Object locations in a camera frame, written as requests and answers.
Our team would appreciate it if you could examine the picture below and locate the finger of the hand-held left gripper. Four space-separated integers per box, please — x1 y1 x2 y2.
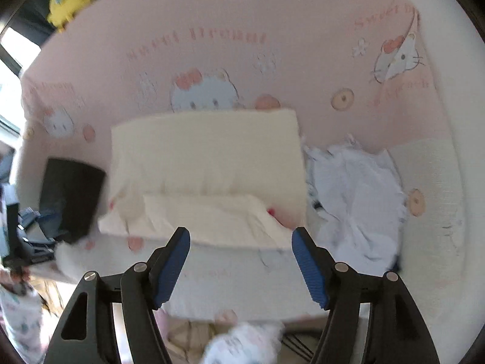
19 208 57 246

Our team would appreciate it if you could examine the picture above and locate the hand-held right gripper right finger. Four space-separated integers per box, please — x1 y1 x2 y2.
293 227 440 364

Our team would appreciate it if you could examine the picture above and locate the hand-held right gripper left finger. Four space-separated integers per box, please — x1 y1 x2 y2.
43 227 190 364

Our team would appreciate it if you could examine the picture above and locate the white printed garment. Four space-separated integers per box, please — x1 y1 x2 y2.
303 134 408 270

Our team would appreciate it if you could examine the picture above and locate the cream garment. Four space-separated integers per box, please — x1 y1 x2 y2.
98 108 307 253

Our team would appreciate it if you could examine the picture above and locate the black cloth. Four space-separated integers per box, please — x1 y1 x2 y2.
40 158 107 244

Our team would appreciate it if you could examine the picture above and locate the person's printed pajamas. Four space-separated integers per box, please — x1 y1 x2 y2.
0 269 285 364

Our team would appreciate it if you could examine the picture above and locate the bright window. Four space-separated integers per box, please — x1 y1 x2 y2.
0 26 42 137

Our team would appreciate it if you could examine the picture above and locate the pink cartoon cat printed blanket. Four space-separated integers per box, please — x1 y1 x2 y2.
17 0 470 323

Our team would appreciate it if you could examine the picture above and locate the yellow plush toy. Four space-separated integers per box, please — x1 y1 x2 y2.
46 0 101 33

